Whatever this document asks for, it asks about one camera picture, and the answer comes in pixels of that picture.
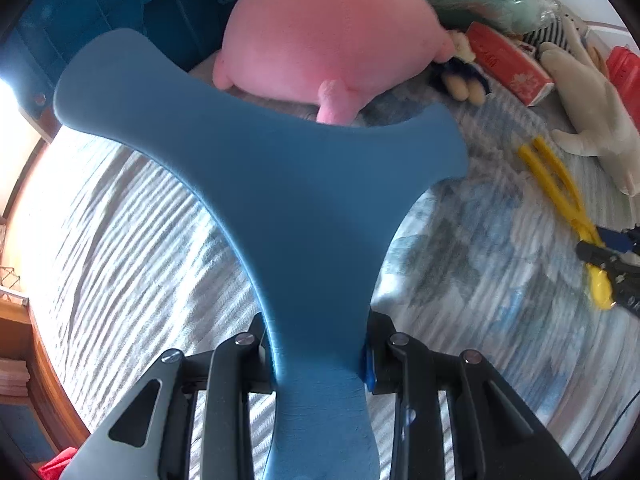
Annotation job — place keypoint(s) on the red paper box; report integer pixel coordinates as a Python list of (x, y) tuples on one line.
[(505, 60)]

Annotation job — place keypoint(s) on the small doll with dark hair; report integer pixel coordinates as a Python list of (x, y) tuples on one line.
[(462, 82)]

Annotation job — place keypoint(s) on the red plastic object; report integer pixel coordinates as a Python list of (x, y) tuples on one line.
[(625, 71)]

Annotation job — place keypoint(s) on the red cloth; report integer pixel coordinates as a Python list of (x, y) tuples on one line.
[(56, 466)]

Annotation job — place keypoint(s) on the striped grey blue blanket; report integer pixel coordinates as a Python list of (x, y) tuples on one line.
[(125, 240)]

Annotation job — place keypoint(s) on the yellow plastic tongs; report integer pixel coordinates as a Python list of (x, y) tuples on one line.
[(555, 175)]

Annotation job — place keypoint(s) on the pink plush toy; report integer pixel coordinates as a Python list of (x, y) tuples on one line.
[(325, 25)]

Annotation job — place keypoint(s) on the grey white plush animal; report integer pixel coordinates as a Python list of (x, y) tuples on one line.
[(590, 95)]

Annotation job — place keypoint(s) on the wooden bed frame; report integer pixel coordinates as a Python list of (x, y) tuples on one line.
[(47, 360)]

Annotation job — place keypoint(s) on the black white striped cloth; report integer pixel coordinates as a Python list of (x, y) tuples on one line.
[(542, 36)]

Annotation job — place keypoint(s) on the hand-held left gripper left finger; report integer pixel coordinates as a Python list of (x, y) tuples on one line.
[(260, 360)]

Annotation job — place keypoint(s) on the blue three-armed foam boomerang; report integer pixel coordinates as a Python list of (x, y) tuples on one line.
[(300, 210)]

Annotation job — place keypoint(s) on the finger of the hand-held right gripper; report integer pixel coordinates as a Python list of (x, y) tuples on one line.
[(627, 292), (617, 246)]

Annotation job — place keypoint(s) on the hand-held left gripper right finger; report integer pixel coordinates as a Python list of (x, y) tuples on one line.
[(369, 373)]

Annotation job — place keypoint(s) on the blue plastic crate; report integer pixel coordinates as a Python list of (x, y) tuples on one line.
[(100, 0)]

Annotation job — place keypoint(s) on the stack of pink towels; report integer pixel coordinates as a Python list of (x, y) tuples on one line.
[(12, 376)]

